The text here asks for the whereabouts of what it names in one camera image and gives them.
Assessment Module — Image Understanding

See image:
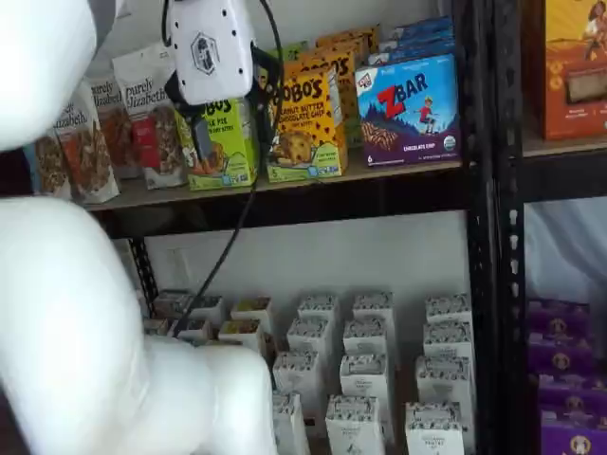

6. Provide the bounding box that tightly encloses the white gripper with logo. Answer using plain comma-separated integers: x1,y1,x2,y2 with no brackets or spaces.
167,0,282,162

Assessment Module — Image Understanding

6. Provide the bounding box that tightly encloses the orange Bobo's peanut butter box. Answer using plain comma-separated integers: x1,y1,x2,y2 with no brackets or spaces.
315,33,377,63
264,65,350,184
322,23,381,46
310,49,360,149

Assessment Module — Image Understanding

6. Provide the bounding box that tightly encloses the green Bobo's apple pie box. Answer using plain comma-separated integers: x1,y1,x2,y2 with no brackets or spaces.
175,97,261,191
279,41,310,65

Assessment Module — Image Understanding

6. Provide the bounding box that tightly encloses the wooden shelf board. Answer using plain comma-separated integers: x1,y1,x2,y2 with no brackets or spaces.
521,126,607,159
87,159,464,212

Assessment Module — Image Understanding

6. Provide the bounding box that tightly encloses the blue ZBar box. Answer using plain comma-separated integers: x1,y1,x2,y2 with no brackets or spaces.
367,40,456,68
391,15,454,42
378,28,455,53
354,52,463,169

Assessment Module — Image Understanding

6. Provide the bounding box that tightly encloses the yellow top granola box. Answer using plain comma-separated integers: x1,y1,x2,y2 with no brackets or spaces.
217,318,266,353
230,297,274,334

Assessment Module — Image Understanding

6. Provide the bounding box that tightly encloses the white patterned pastry box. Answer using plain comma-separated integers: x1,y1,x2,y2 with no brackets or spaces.
415,355,475,410
351,290,395,324
324,394,381,455
271,391,305,455
285,316,334,357
341,318,395,361
297,292,340,324
338,352,391,405
271,349,322,410
404,401,465,455
422,321,475,362
424,293,473,329

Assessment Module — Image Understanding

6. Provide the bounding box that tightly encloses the black metal shelf rack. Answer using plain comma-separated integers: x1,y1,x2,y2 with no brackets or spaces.
87,0,500,455
492,0,607,455

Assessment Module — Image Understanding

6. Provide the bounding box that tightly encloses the large orange snack box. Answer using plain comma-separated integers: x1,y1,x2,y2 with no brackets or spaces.
524,0,607,142

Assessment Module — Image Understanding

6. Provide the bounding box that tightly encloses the purple snack box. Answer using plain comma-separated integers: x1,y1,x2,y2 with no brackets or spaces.
540,410,607,455
526,331,595,376
537,373,607,414
527,298,592,338

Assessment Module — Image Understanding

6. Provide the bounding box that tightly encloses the granola bag red label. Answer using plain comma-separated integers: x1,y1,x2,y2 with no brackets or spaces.
112,43,190,191

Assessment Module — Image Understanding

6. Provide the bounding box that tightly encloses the white granola bag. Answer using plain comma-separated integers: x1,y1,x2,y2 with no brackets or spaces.
87,73,139,180
23,135,73,200

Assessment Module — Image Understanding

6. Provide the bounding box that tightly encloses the granola bag orange label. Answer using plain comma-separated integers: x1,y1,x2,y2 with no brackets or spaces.
50,79,121,205

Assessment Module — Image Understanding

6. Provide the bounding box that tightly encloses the Purely Elizabeth oatmeal boxes group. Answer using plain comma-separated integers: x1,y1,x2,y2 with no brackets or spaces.
141,283,475,455

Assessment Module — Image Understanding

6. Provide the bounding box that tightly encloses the white plastic sheet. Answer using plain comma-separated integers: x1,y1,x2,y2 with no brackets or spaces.
524,197,607,305

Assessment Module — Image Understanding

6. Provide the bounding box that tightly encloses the black cable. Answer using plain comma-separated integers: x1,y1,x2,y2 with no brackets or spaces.
159,0,285,338

